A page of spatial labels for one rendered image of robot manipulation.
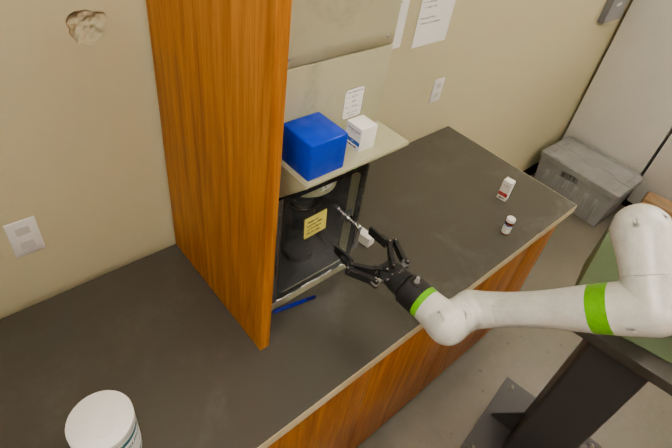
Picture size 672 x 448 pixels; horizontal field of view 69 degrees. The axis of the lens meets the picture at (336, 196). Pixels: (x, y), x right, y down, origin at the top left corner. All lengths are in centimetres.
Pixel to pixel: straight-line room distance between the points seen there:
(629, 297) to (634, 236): 13
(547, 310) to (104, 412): 100
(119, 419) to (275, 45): 82
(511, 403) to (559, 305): 144
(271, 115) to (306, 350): 76
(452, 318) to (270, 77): 73
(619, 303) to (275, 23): 90
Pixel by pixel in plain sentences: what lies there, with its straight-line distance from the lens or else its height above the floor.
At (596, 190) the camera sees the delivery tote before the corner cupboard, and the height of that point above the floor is 27.
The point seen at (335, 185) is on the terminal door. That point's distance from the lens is 126.
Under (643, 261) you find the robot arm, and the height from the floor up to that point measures 147.
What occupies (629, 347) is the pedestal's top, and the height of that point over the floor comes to 94.
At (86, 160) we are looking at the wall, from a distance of 140.
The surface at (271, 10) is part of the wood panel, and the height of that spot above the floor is 187.
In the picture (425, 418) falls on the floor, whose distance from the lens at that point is 248.
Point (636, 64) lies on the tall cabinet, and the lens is 391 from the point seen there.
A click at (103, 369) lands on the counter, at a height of 94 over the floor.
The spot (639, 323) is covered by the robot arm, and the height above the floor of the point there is 138.
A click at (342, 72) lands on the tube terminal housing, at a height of 167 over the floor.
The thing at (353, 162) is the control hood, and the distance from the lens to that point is 108.
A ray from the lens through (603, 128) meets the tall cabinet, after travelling 408.
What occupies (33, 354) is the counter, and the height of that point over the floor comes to 94.
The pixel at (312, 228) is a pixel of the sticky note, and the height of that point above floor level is 123.
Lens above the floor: 214
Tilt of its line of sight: 40 degrees down
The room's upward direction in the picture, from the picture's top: 9 degrees clockwise
